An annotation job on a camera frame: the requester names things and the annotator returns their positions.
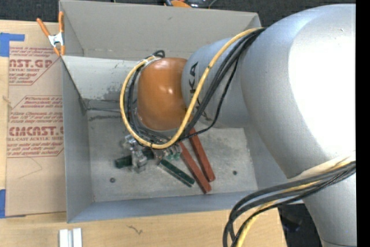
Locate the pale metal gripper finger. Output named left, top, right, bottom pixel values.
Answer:
left=124, top=135, right=140, bottom=155
left=131, top=149, right=149, bottom=174

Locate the red-brown flat block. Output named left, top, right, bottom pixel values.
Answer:
left=188, top=127, right=216, bottom=183
left=178, top=141, right=213, bottom=194

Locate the grey metal bin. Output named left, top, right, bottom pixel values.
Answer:
left=58, top=0, right=287, bottom=224

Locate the dark green block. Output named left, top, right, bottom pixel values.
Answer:
left=114, top=150, right=154, bottom=169
left=157, top=158, right=195, bottom=188

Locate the brown cardboard board red print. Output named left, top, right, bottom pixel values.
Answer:
left=0, top=19, right=68, bottom=218

